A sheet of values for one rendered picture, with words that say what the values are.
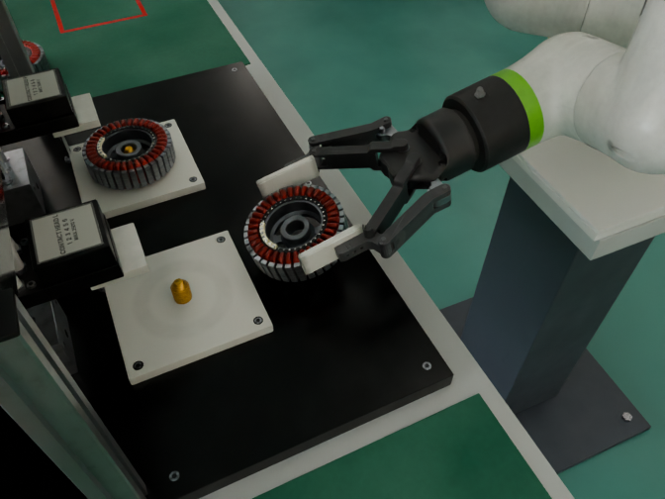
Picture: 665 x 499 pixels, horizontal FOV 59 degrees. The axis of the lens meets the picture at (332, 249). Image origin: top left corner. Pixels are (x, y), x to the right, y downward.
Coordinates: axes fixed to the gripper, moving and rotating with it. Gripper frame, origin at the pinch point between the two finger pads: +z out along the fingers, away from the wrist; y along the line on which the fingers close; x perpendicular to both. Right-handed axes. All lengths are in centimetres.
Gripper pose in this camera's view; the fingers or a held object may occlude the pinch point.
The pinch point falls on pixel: (296, 218)
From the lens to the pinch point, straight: 62.4
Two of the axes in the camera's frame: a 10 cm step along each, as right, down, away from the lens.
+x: -1.9, -5.7, -8.0
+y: -4.2, -6.8, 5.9
